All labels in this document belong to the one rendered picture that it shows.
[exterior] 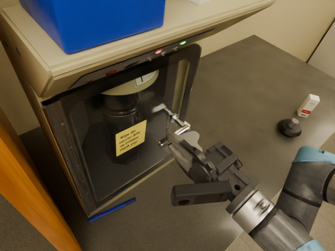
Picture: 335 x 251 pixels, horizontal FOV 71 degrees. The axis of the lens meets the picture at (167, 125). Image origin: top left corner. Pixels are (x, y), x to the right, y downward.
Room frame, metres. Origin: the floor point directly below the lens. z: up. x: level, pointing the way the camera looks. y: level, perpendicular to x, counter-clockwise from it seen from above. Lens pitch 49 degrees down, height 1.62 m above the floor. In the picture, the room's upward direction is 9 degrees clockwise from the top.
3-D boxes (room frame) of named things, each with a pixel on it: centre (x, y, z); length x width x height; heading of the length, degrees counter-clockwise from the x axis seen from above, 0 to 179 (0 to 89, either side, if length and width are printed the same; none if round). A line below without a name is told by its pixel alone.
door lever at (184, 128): (0.35, -0.01, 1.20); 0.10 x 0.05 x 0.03; 137
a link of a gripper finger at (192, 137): (0.32, -0.05, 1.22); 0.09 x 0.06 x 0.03; 47
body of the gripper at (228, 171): (0.25, -0.13, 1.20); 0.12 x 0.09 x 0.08; 47
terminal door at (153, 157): (0.32, 0.06, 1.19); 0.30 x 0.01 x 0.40; 137
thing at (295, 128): (0.67, -0.49, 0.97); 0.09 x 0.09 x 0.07
